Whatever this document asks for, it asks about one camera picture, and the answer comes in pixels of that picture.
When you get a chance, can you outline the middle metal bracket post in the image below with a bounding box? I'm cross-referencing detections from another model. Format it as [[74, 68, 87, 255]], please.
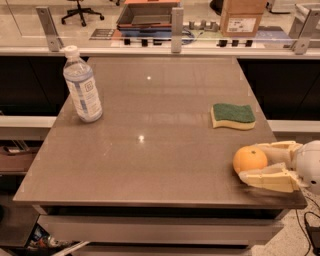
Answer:
[[171, 7, 184, 53]]

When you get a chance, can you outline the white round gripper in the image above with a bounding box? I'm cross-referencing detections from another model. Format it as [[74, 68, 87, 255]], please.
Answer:
[[238, 140, 320, 195]]

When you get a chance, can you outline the right metal bracket post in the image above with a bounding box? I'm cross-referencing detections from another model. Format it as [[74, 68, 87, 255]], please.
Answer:
[[292, 8, 320, 55]]

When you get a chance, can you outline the orange fruit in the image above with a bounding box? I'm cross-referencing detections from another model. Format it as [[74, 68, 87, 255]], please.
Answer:
[[233, 146, 268, 174]]

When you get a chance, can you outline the left metal bracket post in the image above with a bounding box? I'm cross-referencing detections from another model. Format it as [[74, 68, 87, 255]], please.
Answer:
[[36, 6, 63, 52]]

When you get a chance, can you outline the grey open tray box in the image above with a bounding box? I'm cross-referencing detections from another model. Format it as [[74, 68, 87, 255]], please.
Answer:
[[117, 0, 180, 28]]

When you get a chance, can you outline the cardboard box with label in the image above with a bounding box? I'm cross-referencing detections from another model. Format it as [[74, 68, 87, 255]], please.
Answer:
[[220, 0, 267, 37]]

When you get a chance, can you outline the clear plastic water bottle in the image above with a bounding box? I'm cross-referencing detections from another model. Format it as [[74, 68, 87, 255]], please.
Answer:
[[63, 45, 103, 123]]

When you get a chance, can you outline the black power adapter with cable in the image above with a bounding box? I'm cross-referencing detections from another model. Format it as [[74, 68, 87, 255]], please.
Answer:
[[295, 196, 320, 256]]

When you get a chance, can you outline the grey table drawer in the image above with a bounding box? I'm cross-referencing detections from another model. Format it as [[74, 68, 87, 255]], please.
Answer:
[[38, 215, 283, 246]]

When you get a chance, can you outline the green and yellow sponge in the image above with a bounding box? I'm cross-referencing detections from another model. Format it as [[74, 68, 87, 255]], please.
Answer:
[[210, 103, 256, 130]]

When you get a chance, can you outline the metal bracket post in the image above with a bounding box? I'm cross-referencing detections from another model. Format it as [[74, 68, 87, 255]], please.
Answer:
[[171, 7, 184, 53], [36, 6, 63, 52], [292, 8, 320, 55]]

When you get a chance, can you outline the black office chair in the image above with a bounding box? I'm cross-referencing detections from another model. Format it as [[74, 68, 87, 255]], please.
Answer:
[[61, 0, 104, 27]]

